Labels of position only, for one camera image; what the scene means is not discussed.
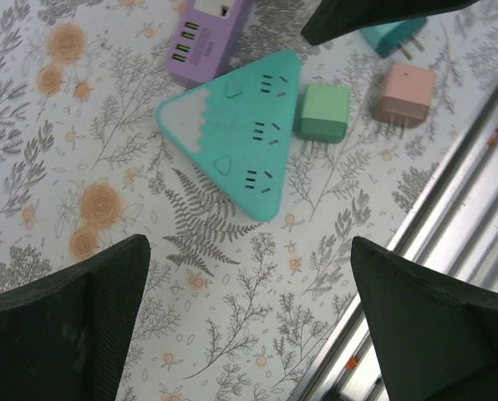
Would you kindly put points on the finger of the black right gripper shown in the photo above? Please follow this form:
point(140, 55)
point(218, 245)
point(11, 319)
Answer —
point(370, 14)

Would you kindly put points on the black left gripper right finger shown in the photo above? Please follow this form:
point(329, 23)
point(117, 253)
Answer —
point(441, 334)

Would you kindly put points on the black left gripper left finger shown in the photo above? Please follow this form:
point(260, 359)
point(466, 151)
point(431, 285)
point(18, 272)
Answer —
point(44, 342)

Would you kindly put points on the teal cube plug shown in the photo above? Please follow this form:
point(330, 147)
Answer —
point(384, 39)

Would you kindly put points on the pink cube plug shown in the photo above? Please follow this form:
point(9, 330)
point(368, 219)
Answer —
point(403, 92)

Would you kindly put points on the green cube plug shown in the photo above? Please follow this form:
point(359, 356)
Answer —
point(324, 108)

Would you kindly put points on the purple power strip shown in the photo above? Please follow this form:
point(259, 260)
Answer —
point(196, 75)

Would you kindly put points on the teal triangular power strip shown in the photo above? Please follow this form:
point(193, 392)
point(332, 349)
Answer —
point(240, 146)

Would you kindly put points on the floral patterned table mat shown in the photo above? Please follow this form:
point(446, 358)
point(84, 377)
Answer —
point(107, 125)

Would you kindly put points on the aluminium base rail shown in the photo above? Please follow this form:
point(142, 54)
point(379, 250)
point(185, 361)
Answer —
point(453, 200)

